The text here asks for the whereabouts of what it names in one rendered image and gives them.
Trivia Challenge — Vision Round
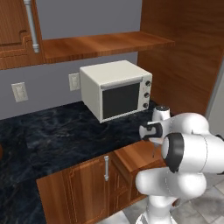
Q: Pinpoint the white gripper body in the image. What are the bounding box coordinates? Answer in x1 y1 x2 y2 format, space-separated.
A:
148 136 165 146

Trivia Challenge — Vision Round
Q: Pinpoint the open wooden drawer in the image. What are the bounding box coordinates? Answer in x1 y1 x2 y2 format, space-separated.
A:
113 139 168 173

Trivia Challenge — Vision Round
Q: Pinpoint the tall wooden cabinet panel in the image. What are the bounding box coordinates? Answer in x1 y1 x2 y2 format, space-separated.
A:
136 0 224 117

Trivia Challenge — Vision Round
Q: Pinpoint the wooden upper cabinet door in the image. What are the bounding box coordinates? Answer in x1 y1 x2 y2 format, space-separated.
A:
0 0 46 71

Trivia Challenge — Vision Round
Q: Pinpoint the grey fridge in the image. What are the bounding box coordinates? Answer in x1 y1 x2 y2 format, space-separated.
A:
205 59 224 137

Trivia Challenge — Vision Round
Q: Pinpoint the white toaster oven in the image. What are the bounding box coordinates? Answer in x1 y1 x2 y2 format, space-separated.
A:
79 59 154 124

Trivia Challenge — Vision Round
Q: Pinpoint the silver lower cabinet handle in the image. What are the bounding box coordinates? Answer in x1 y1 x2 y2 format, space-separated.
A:
103 155 110 182

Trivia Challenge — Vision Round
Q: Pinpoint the silver cabinet handle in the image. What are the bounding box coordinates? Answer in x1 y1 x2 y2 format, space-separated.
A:
103 155 110 182
23 0 40 54

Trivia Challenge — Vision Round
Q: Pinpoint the white wall outlet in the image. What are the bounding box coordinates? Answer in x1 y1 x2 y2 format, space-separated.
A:
10 81 30 103
68 72 81 92

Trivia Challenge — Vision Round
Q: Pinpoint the wooden wall shelf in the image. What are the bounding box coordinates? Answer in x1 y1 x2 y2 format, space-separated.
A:
42 31 176 65

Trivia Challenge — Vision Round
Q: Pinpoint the silver upper cabinet handle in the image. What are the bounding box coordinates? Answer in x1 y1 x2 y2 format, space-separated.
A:
23 0 40 54

